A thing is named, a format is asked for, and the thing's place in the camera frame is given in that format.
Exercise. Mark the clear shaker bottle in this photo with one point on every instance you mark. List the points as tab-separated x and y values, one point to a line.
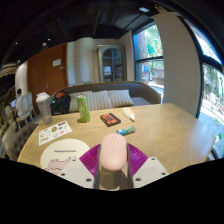
45	108

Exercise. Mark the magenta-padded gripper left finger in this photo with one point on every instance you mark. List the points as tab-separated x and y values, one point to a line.
78	173

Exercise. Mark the grey tufted chair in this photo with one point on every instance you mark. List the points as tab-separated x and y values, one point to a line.
18	141

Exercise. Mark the pink computer mouse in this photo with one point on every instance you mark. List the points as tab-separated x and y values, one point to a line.
113	153

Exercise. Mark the large striped pillow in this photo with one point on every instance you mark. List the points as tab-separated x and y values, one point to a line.
98	100

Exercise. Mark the brown curved sofa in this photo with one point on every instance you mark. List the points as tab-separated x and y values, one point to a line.
143	91

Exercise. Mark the white sticker sheet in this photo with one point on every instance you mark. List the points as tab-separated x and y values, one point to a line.
55	131

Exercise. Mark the green and blue pack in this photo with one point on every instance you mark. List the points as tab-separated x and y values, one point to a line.
126	130

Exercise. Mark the small striped pillow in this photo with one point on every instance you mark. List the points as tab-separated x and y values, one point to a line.
120	97

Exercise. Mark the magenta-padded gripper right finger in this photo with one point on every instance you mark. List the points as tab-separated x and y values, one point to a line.
148	171

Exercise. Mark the arched glass-door cabinet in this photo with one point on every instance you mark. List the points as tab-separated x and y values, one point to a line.
112	64

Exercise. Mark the white chair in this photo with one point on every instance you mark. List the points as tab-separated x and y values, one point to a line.
25	108

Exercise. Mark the black backpack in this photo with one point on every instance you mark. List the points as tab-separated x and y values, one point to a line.
60	104

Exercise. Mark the person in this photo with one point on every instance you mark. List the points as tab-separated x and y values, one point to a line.
19	93

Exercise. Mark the white cat-print mouse pad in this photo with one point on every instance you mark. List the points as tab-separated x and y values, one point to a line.
63	153

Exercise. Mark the brown wooden door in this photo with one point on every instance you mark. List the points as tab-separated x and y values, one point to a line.
46	80

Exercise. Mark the white door sign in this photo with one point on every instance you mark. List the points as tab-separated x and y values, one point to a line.
57	62

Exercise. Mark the green drink can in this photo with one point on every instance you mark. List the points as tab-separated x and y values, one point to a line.
83	109

